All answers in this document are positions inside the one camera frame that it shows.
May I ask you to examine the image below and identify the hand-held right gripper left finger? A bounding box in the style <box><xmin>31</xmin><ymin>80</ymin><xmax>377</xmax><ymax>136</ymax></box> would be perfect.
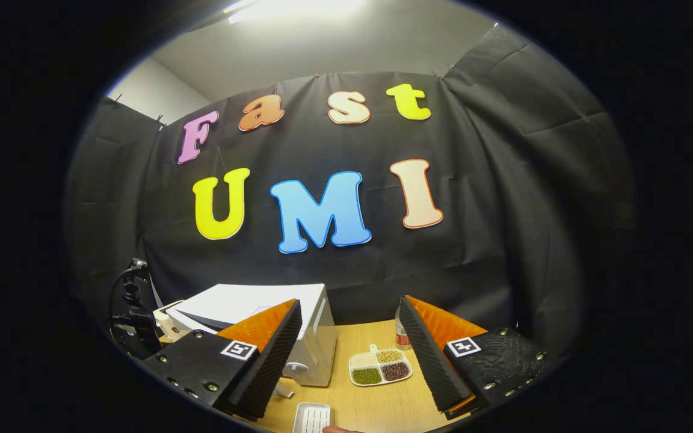
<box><xmin>142</xmin><ymin>298</ymin><xmax>304</xmax><ymax>421</ymax></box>

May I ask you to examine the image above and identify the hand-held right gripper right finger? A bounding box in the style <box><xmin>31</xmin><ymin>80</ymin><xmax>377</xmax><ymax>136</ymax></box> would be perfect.
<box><xmin>398</xmin><ymin>294</ymin><xmax>559</xmax><ymax>421</ymax></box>

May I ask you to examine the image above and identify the white microwave oven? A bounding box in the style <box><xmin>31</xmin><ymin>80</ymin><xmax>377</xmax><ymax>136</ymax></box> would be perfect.
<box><xmin>166</xmin><ymin>283</ymin><xmax>339</xmax><ymax>399</ymax></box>

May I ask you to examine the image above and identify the red label plastic bottle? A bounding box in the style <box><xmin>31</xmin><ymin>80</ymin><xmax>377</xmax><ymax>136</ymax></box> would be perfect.
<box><xmin>395</xmin><ymin>307</ymin><xmax>414</xmax><ymax>351</ymax></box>

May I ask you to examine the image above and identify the white sectioned plate with beans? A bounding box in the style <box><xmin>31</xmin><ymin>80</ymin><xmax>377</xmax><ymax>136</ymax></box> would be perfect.
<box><xmin>348</xmin><ymin>343</ymin><xmax>414</xmax><ymax>387</ymax></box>

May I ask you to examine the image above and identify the white rectangular tray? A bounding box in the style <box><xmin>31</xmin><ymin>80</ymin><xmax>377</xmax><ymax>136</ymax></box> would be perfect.
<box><xmin>292</xmin><ymin>402</ymin><xmax>334</xmax><ymax>433</ymax></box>

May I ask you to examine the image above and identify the black backdrop cloth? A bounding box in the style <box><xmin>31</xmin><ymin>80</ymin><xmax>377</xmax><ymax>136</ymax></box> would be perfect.
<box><xmin>64</xmin><ymin>24</ymin><xmax>636</xmax><ymax>361</ymax></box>

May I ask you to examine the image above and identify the long ceiling light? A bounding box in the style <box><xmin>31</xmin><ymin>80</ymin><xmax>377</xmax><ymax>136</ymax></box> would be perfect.
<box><xmin>223</xmin><ymin>0</ymin><xmax>366</xmax><ymax>25</ymax></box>

